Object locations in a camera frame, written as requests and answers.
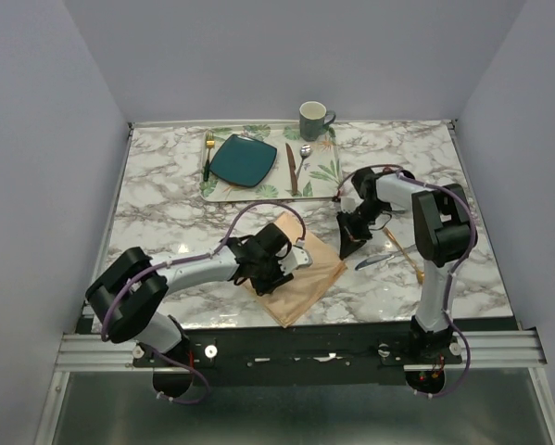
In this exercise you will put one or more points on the silver spoon on tray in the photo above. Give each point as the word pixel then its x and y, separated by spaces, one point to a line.
pixel 304 152

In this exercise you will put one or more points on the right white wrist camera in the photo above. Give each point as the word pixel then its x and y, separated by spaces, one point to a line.
pixel 349 204

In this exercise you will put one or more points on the teal square plate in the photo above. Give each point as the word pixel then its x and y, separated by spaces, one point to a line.
pixel 243 161

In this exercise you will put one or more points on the orange cloth napkin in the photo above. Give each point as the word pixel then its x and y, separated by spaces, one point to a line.
pixel 289 302

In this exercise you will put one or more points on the grey green mug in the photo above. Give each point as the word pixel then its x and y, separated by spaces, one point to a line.
pixel 314 120

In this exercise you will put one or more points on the aluminium frame rail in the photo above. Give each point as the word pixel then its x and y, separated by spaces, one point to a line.
pixel 489 350

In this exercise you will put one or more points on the gold spoon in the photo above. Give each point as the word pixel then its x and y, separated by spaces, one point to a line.
pixel 405 253

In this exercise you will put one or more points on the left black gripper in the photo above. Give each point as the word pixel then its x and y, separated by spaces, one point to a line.
pixel 262 288

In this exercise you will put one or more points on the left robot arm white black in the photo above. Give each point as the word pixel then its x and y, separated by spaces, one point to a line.
pixel 126 296

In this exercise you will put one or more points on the brown handled knife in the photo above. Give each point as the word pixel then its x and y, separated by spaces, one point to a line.
pixel 292 169

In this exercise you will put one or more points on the gold fork green handle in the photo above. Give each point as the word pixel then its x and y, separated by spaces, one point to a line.
pixel 210 144

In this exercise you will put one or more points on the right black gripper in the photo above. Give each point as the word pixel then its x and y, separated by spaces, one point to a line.
pixel 350 237

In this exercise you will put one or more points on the silver table knife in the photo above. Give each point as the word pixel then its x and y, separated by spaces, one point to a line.
pixel 372 261

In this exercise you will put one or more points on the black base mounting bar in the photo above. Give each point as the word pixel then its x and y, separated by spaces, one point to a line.
pixel 305 355

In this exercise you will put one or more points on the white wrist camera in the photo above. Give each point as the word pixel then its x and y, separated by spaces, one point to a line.
pixel 296 257
pixel 349 204

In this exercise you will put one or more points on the leaf pattern serving tray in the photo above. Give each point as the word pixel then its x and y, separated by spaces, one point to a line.
pixel 320 175

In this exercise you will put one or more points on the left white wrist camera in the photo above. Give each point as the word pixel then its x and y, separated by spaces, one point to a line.
pixel 296 257

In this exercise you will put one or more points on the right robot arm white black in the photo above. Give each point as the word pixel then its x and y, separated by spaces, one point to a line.
pixel 444 233

